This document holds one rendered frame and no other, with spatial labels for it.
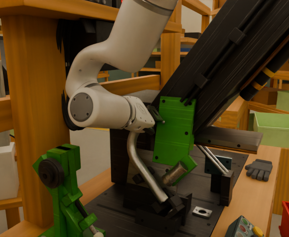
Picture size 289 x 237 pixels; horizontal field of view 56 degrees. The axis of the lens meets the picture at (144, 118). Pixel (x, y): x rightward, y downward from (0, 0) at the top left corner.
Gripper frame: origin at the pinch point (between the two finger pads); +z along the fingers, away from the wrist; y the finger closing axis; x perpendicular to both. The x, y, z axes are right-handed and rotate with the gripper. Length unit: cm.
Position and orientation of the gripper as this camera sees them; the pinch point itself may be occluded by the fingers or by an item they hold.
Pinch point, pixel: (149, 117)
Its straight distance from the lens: 84.5
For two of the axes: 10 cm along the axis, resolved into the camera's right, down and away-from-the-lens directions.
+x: -7.2, 6.1, 3.3
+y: -5.2, -7.9, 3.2
